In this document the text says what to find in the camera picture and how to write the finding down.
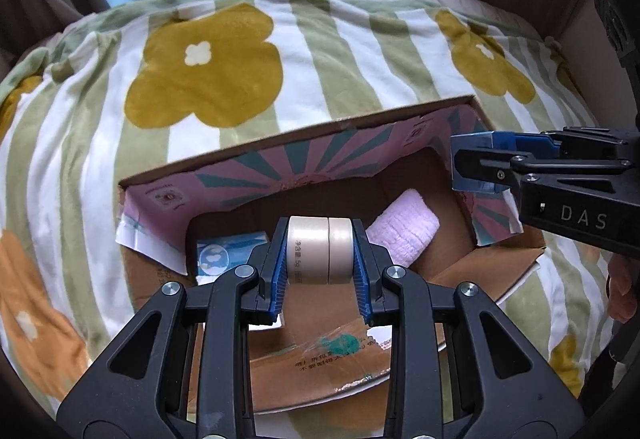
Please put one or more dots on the pink rolled towel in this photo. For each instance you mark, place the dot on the pink rolled towel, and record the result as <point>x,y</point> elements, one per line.
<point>402,229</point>

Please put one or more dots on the blue printed packet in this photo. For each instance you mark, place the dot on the blue printed packet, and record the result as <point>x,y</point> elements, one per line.
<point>225,256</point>

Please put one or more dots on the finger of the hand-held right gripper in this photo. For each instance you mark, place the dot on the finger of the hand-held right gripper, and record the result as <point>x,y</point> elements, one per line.
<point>520,141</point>
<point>477,166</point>

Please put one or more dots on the beige round jar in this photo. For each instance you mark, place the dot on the beige round jar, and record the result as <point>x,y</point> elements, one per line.
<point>320,249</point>

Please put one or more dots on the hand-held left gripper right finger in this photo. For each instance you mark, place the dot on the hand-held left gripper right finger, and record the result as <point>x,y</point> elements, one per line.
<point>364,279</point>

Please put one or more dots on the flower printed striped blanket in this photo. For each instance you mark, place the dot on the flower printed striped blanket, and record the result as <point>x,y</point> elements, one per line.
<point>225,69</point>

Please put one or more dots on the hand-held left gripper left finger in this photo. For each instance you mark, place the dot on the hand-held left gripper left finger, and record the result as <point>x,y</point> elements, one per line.
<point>274,279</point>

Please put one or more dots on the person's right hand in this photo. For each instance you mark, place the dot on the person's right hand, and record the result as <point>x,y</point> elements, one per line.
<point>625,289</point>

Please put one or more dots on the pink printed cardboard box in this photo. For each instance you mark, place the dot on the pink printed cardboard box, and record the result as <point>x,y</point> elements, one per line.
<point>350,159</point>

